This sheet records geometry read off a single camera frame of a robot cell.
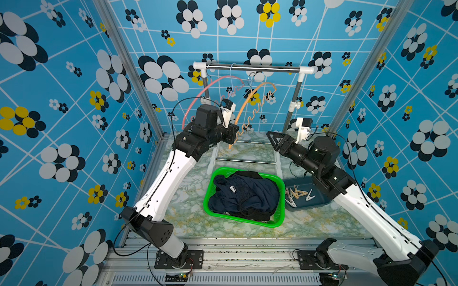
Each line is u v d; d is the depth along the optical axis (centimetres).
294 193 90
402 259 38
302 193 91
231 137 60
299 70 66
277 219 79
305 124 57
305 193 91
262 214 74
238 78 87
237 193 79
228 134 60
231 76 89
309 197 87
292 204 88
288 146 55
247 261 75
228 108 57
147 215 40
